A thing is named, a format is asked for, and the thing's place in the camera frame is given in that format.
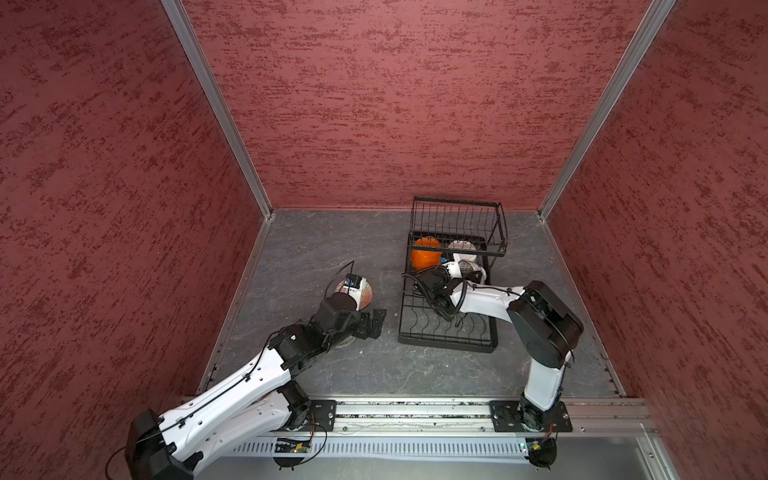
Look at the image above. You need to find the grey green patterned bowl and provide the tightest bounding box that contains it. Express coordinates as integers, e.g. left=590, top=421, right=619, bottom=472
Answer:
left=332, top=336, right=357, bottom=350

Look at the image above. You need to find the orange square bowl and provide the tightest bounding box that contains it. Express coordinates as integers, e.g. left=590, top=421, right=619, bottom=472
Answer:
left=410, top=237, right=442, bottom=271

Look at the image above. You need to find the white lattice patterned bowl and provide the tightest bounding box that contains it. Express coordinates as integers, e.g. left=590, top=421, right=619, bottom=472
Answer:
left=443, top=261, right=487, bottom=284

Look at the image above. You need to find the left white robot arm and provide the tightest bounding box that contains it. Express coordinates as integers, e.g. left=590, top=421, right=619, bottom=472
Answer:
left=124, top=292, right=387, bottom=479

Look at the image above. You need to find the red patterned bowl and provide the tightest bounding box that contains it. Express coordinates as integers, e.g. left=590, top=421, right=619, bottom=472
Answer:
left=335, top=277, right=374, bottom=311

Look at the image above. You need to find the left corner aluminium profile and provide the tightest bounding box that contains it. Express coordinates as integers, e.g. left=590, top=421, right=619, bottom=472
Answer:
left=161, top=0, right=273, bottom=221

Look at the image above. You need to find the corner aluminium profile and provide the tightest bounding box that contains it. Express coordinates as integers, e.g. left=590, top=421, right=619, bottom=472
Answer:
left=538, top=0, right=676, bottom=223
left=161, top=0, right=273, bottom=221

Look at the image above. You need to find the right corner aluminium profile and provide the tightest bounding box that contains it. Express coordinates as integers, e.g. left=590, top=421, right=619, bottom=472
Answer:
left=538, top=0, right=676, bottom=223

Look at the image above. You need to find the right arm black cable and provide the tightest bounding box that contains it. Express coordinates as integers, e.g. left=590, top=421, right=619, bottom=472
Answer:
left=400, top=272, right=469, bottom=322

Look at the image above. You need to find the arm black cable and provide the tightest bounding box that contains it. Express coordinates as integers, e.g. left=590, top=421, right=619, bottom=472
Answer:
left=400, top=272, right=469, bottom=322
left=104, top=259, right=356, bottom=480

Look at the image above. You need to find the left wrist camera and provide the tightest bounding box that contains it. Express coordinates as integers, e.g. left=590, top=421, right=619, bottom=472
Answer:
left=338, top=273, right=365, bottom=302

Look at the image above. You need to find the black wire dish rack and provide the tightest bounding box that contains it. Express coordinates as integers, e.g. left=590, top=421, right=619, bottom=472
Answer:
left=398, top=196, right=508, bottom=353

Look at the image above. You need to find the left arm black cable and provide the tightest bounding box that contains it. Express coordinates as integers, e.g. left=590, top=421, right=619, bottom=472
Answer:
left=104, top=259, right=356, bottom=480

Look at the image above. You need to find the perforated cable duct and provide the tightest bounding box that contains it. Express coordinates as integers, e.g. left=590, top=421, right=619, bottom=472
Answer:
left=225, top=435, right=528, bottom=463

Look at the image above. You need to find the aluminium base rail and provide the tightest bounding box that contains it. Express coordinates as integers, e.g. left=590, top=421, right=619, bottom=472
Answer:
left=170, top=395, right=658, bottom=434

